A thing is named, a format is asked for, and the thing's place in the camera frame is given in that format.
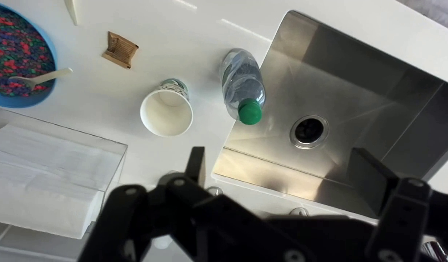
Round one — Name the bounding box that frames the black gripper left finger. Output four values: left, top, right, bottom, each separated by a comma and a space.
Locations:
77, 146, 317, 262

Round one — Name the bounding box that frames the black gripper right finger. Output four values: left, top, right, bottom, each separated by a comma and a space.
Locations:
346, 147, 448, 262

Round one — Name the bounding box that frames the green bottle lid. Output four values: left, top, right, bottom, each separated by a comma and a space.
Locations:
237, 98, 265, 127

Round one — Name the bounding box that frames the clear plastic bottle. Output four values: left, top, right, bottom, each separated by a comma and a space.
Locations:
220, 47, 268, 118

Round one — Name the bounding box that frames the stainless steel sink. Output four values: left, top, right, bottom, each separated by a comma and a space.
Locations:
211, 9, 448, 220

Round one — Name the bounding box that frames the small brown packet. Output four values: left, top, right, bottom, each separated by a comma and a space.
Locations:
101, 31, 141, 70

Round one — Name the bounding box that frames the pale plastic spoon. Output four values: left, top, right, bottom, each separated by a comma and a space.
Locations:
9, 67, 74, 89

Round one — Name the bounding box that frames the blue bowl with cereal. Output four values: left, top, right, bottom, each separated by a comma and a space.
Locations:
0, 2, 60, 110

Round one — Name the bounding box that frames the pale wooden chopstick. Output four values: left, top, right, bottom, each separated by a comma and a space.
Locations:
63, 0, 83, 27

